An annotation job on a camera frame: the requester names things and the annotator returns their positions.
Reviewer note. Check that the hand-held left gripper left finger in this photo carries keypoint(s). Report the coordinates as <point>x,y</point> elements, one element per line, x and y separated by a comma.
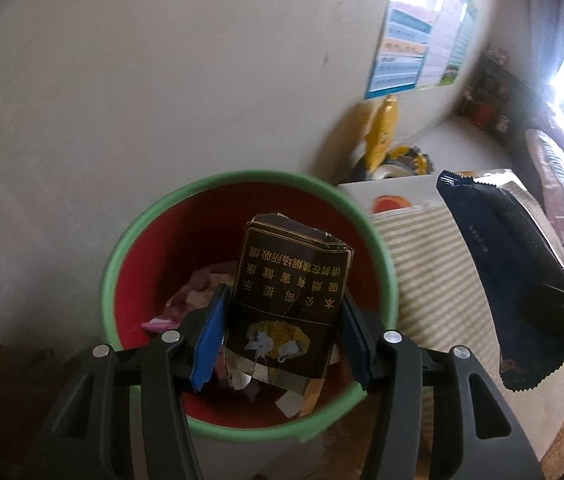
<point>209,340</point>

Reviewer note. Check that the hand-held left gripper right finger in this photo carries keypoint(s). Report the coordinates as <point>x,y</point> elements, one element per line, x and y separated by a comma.
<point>359,345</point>

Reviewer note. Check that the blue snack wrapper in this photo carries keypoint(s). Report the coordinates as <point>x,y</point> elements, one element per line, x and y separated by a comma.
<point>487,280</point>

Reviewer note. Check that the brown cigarette pack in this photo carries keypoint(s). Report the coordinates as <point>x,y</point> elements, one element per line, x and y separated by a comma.
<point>287,300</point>

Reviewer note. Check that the red bin with green rim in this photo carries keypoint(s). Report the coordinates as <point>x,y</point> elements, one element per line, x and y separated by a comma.
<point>186,215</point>

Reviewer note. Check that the pink plastic bag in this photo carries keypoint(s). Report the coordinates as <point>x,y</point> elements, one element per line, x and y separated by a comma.
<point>196,290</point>

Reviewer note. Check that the round table checked cloth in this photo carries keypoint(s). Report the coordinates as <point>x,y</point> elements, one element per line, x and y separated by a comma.
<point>427,270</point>

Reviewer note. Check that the brown plush stool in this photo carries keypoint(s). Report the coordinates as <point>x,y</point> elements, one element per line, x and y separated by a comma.
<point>557,450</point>

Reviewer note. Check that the white storage box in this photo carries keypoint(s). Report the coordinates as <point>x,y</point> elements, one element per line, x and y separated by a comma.
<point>412,192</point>

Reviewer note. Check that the yellow black toy vehicle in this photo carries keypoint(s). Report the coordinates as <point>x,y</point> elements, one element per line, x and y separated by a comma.
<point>402,162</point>

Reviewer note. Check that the small orange bin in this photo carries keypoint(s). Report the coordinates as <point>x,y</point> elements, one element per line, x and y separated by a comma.
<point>483,115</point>

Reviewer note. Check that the black desk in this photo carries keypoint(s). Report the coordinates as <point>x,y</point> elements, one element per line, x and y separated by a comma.
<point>497,85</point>

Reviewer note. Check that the green chart wall poster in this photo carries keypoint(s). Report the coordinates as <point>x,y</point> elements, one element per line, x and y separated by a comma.
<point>462,45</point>

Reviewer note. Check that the blue bordered alphabet wall poster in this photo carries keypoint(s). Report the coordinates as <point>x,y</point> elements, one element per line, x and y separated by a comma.
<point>402,55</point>

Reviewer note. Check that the white chart wall poster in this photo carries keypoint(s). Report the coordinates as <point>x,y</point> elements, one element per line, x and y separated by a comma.
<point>449,25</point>

